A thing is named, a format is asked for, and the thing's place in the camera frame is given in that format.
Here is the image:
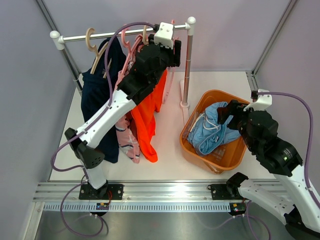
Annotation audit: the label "pink patterned shorts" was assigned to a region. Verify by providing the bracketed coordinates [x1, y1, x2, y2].
[114, 54, 141, 165]

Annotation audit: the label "orange plastic basket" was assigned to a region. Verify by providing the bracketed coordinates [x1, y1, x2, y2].
[179, 90, 247, 175]

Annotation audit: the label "orange shorts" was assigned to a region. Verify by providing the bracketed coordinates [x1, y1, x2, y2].
[131, 70, 168, 163]

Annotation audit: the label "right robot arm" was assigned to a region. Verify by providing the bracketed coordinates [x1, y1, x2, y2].
[217, 100, 320, 240]

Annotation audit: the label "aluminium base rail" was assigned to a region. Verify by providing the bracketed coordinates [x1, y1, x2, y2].
[32, 179, 288, 213]

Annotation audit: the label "light blue shorts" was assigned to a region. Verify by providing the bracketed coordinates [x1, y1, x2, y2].
[187, 101, 241, 157]

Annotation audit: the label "navy blue shorts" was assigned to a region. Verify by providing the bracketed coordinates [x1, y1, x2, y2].
[81, 38, 126, 164]

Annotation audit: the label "beige plastic hanger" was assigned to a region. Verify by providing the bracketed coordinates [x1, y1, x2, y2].
[85, 27, 109, 75]
[142, 25, 149, 46]

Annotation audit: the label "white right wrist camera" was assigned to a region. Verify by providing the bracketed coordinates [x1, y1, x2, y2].
[244, 89, 273, 112]

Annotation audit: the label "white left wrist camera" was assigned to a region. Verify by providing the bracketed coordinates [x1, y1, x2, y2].
[154, 22, 175, 50]

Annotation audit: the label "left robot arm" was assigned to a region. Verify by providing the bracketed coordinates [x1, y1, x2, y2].
[65, 34, 182, 200]

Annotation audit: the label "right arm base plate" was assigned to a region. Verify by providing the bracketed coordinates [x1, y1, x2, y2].
[207, 183, 242, 200]

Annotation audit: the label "pink plastic hanger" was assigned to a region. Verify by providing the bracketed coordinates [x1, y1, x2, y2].
[115, 27, 143, 89]
[162, 18, 177, 105]

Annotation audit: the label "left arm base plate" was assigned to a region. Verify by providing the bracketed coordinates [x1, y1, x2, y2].
[78, 183, 124, 200]

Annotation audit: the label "silver clothes rack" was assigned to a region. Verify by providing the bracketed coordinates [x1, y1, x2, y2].
[49, 16, 196, 124]

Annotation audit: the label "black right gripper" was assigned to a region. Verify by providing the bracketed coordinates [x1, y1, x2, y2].
[216, 99, 264, 152]

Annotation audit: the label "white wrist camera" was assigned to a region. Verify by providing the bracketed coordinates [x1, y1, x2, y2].
[244, 89, 273, 112]
[154, 22, 175, 50]

